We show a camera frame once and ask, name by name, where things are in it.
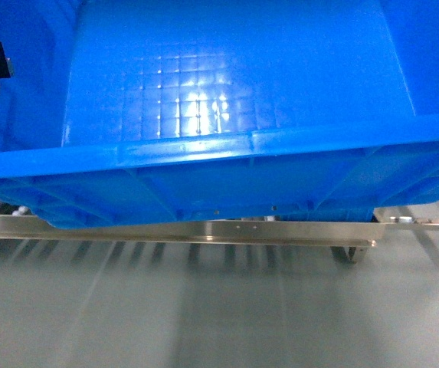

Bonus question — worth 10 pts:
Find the metal roller shelf rack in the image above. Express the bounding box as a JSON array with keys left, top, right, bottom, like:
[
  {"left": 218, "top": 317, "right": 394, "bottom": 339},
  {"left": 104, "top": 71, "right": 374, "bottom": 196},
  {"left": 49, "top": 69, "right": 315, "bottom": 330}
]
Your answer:
[{"left": 0, "top": 211, "right": 439, "bottom": 263}]

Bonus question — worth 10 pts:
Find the large blue plastic crate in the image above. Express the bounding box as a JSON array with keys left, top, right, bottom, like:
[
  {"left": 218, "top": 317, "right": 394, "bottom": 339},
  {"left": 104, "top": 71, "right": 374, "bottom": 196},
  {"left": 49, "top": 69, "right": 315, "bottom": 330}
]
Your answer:
[{"left": 0, "top": 1, "right": 439, "bottom": 228}]

